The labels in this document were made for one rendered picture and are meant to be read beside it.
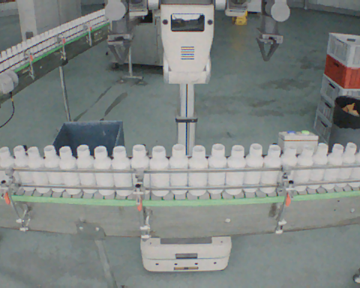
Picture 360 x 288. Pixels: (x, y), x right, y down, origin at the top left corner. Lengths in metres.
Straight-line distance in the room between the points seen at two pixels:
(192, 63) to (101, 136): 0.58
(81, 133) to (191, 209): 0.81
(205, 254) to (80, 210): 0.96
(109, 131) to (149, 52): 3.24
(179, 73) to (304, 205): 0.78
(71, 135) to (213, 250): 1.00
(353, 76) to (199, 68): 2.00
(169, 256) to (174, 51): 1.11
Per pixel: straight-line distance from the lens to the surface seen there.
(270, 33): 1.00
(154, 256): 1.89
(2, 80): 2.32
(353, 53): 3.08
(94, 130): 1.65
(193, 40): 1.43
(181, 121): 1.62
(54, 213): 1.17
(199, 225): 1.12
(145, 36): 4.74
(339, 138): 2.88
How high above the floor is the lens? 1.71
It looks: 33 degrees down
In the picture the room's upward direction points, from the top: straight up
